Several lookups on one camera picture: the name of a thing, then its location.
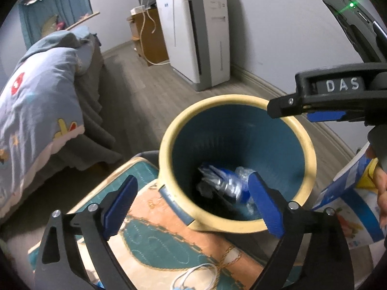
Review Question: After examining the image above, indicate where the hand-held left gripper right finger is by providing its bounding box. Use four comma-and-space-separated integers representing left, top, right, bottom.
248, 172, 354, 290

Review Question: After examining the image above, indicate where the blue white carton box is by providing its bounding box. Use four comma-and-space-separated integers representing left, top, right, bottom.
311, 149, 387, 250

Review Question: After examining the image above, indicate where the person's right hand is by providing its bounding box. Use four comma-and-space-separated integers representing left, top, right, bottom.
366, 145, 387, 228

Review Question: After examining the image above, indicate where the clear plastic wrapper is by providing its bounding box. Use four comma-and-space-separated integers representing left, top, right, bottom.
234, 166, 257, 215

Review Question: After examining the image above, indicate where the wooden rod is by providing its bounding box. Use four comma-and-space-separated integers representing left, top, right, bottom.
65, 11, 100, 31

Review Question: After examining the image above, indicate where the teal curtain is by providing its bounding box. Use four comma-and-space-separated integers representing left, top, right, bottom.
18, 0, 93, 47

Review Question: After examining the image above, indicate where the bed with grey skirt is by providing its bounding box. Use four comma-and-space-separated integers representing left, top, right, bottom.
0, 33, 123, 239

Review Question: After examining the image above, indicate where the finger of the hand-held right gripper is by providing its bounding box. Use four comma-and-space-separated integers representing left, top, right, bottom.
268, 92, 366, 123

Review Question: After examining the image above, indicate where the white cable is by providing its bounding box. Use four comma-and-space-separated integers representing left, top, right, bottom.
137, 6, 171, 66

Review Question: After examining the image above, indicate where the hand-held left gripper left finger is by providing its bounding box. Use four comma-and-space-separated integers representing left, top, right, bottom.
35, 174, 142, 290

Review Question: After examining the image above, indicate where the silver blue foil packet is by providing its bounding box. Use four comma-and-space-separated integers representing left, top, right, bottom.
198, 165, 242, 201

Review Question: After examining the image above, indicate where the stuffed toy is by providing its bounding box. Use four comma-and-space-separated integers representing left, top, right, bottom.
41, 15, 65, 37

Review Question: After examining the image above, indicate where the wooden cabinet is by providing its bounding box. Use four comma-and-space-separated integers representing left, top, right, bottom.
126, 7, 170, 65

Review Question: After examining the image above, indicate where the bed with blue quilt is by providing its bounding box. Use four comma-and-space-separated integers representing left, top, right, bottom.
0, 26, 100, 218

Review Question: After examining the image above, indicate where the white air purifier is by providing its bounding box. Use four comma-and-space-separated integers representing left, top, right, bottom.
156, 0, 231, 92

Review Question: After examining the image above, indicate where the teal and orange rug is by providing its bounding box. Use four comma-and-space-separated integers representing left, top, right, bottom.
27, 154, 303, 290

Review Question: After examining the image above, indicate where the blue bin with cream rim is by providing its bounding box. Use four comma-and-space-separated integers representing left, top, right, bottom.
158, 94, 317, 234

